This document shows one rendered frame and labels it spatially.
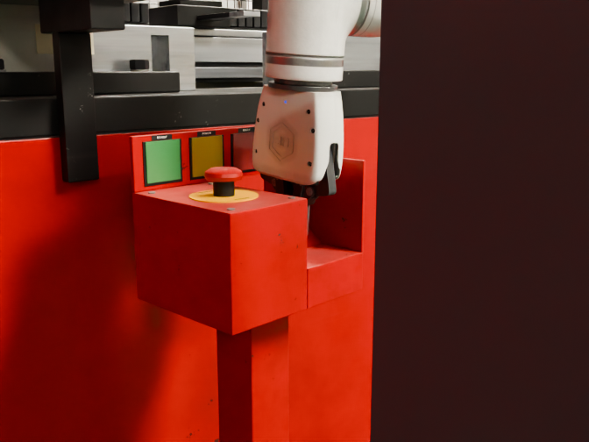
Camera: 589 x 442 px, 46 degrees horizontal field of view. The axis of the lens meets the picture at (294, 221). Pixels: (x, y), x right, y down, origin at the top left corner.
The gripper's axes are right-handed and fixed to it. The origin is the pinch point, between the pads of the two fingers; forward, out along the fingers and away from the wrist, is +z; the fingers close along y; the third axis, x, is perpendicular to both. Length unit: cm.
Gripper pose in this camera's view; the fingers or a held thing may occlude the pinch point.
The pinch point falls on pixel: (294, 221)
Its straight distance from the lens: 79.9
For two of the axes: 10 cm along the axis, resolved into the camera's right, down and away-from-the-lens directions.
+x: 6.9, -1.5, 7.1
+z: -0.6, 9.6, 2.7
